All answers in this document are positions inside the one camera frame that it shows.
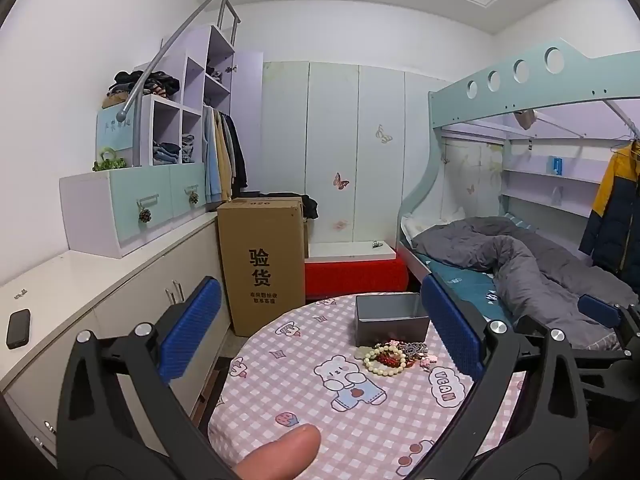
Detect silver chain necklace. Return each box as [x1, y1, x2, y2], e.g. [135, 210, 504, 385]
[399, 341, 429, 366]

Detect person's left hand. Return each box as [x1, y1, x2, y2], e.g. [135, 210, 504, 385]
[233, 425, 321, 480]

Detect pink charm jewelry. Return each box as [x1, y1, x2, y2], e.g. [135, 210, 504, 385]
[420, 353, 437, 368]

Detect green plant decoration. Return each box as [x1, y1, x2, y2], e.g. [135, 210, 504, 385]
[92, 148, 128, 172]

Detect mint drawer unit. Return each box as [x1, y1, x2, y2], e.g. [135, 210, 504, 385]
[60, 164, 205, 259]

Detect hanging clothes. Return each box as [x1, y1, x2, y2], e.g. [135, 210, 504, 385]
[202, 105, 248, 204]

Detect white low cabinet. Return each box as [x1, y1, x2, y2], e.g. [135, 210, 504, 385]
[1, 214, 222, 458]

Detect teal bed sheet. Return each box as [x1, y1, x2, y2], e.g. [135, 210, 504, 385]
[414, 252, 511, 325]

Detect grey metal jewelry box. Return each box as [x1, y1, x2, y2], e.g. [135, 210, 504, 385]
[355, 292, 431, 346]

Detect red storage ottoman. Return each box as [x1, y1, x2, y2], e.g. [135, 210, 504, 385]
[305, 240, 409, 301]

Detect white wardrobe doors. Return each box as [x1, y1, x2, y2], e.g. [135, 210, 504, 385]
[258, 62, 445, 245]

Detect yellow navy jacket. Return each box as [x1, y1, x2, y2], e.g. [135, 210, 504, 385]
[578, 141, 640, 292]

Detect lilac wall shelves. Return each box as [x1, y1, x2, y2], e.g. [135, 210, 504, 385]
[502, 152, 608, 218]

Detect dark folded clothes pile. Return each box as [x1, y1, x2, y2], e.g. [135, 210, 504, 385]
[107, 70, 180, 98]

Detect teal bunk bed frame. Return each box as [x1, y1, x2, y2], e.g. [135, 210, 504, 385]
[397, 37, 640, 291]

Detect brown cardboard box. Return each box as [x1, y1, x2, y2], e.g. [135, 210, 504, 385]
[217, 197, 306, 337]

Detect grey duvet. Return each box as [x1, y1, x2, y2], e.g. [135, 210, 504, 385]
[410, 217, 638, 350]

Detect lilac stair shelf unit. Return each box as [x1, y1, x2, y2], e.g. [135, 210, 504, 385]
[95, 23, 265, 196]

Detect pink checkered tablecloth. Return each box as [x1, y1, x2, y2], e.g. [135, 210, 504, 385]
[207, 292, 526, 480]

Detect grey metal handrail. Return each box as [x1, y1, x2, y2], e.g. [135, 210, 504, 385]
[115, 0, 242, 124]

